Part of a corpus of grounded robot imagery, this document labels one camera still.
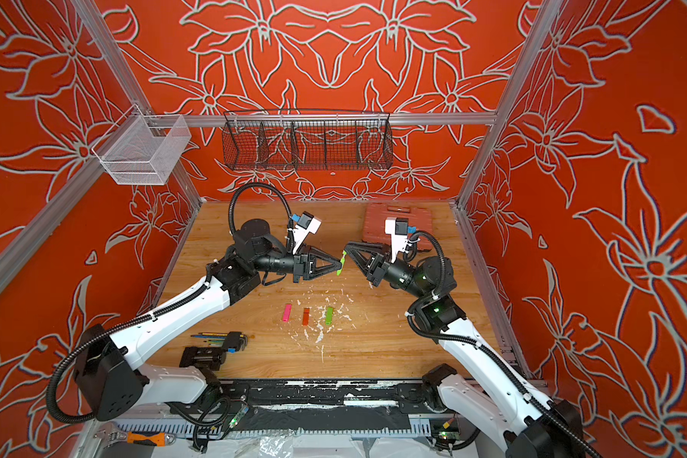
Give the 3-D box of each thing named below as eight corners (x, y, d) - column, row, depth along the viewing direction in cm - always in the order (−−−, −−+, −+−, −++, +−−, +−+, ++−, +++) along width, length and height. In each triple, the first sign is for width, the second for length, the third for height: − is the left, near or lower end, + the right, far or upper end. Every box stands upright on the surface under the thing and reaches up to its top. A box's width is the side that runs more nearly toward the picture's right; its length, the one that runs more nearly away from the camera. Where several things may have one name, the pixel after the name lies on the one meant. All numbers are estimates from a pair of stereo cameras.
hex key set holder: (190, 351, 83) (187, 349, 81) (196, 334, 86) (193, 331, 84) (245, 351, 83) (243, 349, 81) (248, 334, 86) (246, 331, 84)
